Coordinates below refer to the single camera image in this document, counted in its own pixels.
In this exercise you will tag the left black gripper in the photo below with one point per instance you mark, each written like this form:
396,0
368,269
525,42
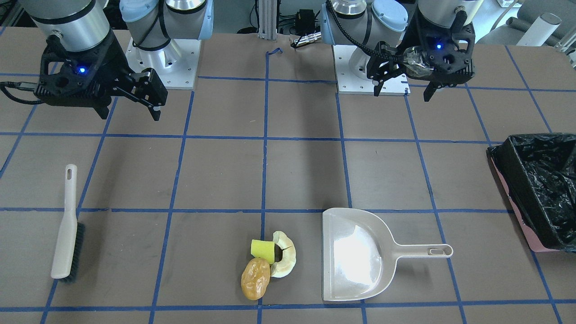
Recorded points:
385,62

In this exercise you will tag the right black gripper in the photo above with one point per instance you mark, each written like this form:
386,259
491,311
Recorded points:
113,62

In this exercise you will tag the beige hand brush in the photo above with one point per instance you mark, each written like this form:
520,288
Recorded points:
66,259

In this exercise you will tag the beige plastic dustpan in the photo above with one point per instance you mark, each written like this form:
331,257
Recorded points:
360,254

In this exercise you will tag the yellow-green sponge piece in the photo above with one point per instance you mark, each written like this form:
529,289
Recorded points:
263,249

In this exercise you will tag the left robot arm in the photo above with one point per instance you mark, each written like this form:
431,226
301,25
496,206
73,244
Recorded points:
363,24

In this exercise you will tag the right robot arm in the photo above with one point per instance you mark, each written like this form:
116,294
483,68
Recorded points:
82,24

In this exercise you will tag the black-lined pink trash bin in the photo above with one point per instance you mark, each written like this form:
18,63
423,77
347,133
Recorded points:
538,174

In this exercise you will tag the silver connector plug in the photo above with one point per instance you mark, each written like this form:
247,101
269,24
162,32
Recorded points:
305,40

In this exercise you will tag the black power adapter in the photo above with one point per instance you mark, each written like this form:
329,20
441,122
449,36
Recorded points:
305,20

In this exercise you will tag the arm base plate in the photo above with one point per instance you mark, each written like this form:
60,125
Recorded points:
176,64
351,66

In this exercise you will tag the aluminium frame post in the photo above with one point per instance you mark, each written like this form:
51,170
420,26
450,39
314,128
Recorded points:
267,17

